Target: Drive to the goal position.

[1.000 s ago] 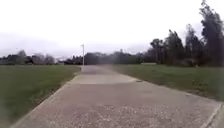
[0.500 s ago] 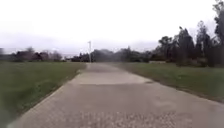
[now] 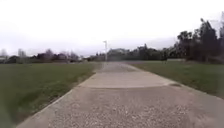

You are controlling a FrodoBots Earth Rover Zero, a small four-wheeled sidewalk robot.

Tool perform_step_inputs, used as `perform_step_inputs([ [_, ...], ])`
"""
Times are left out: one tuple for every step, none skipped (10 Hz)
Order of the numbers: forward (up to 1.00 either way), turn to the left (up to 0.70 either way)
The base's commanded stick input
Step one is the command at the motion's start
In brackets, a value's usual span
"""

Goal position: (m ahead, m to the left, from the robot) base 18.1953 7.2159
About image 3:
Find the pale lamp pole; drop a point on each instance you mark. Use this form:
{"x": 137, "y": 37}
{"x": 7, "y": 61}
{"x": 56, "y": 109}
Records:
{"x": 106, "y": 50}

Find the grey gravel concrete path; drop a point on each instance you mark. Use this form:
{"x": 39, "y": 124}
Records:
{"x": 133, "y": 106}

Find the row of dark trees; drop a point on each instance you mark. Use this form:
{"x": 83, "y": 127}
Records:
{"x": 200, "y": 46}

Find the grass field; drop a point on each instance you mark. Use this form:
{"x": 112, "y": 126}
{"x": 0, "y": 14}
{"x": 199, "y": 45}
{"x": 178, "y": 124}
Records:
{"x": 30, "y": 83}

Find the grass strip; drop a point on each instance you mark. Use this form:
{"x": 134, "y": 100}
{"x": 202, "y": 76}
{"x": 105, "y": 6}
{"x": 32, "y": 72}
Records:
{"x": 196, "y": 75}

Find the row of distant trees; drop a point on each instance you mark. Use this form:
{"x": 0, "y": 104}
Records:
{"x": 43, "y": 57}

